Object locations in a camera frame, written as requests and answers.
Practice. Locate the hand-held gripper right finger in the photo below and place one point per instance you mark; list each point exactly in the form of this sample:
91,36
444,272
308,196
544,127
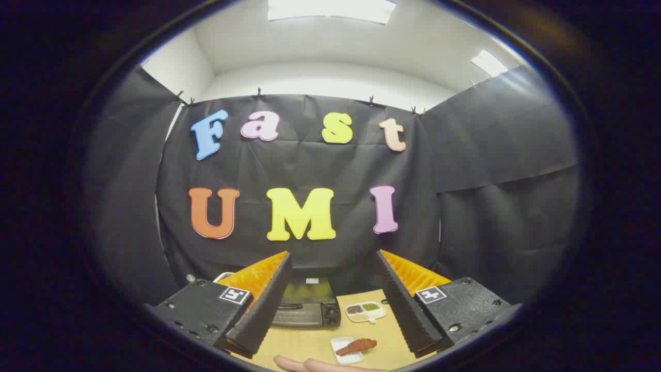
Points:
408,310

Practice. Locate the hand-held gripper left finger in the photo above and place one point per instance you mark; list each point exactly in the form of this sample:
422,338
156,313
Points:
261,310

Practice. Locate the black toaster oven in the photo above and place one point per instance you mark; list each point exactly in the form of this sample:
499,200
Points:
307,305

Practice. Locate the reddish brown meat piece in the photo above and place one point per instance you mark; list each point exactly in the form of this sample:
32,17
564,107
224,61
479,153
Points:
359,345

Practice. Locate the white divided dish with grains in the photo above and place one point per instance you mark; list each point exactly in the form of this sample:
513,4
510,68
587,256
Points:
364,311

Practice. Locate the small white rectangular plate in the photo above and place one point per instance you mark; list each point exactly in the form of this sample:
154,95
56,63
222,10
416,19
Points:
352,358

